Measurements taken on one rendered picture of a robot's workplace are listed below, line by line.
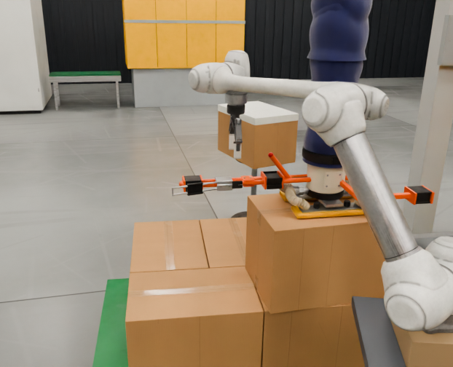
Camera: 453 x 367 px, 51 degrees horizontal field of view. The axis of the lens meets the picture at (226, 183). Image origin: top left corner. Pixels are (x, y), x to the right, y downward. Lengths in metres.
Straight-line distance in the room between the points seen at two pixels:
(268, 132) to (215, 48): 5.72
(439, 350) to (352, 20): 1.19
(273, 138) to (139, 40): 5.71
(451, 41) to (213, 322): 2.22
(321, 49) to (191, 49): 7.30
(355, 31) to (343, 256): 0.92
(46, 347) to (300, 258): 1.58
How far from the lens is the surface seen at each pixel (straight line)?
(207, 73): 1.78
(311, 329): 2.28
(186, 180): 2.02
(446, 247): 1.59
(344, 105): 1.42
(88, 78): 9.14
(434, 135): 3.47
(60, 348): 2.95
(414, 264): 1.42
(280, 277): 2.06
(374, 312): 1.88
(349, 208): 2.14
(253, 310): 2.16
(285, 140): 3.79
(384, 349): 1.72
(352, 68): 2.00
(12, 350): 3.02
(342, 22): 1.95
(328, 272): 2.14
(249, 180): 2.05
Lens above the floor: 1.79
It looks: 20 degrees down
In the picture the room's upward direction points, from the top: 1 degrees clockwise
